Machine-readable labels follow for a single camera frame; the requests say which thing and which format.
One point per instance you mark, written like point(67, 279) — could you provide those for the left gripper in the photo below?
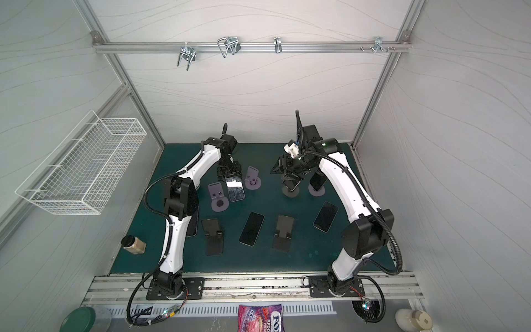
point(228, 170)

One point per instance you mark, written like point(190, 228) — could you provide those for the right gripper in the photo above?
point(290, 168)

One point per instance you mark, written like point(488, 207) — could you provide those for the purple case phone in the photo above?
point(193, 224)
point(235, 189)

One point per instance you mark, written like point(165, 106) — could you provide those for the silver phone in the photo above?
point(291, 184)

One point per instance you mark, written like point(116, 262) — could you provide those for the dark phone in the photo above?
point(317, 181)

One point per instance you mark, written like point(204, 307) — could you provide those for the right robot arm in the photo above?
point(366, 239)

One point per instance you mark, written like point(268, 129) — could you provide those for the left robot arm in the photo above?
point(180, 204)

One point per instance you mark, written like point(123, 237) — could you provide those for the grey round stand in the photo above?
point(290, 194)

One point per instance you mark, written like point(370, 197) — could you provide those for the purple round stand centre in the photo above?
point(252, 180)

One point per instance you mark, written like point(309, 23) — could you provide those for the purple round stand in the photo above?
point(252, 180)
point(219, 202)
point(316, 193)

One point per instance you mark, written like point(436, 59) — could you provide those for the purple round stand left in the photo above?
point(219, 202)

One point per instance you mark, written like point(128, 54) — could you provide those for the purple round stand right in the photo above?
point(316, 193)

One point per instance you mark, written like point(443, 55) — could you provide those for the black folding stand right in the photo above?
point(283, 233)

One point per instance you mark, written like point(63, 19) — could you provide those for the small jar black lid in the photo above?
point(133, 245)

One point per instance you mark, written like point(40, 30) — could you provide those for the pink candy bag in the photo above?
point(260, 319)

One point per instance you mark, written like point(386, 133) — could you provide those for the aluminium top crossbar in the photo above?
point(275, 45)

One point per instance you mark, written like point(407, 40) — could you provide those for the white tape roll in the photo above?
point(410, 320)

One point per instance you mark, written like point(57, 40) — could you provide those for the green lid container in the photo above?
point(80, 320)

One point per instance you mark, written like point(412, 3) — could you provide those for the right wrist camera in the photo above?
point(292, 149)

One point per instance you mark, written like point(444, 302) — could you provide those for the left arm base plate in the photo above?
point(177, 289)

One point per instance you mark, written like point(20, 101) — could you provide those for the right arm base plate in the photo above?
point(321, 286)

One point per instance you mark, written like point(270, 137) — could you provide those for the white wire basket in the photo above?
point(79, 176)

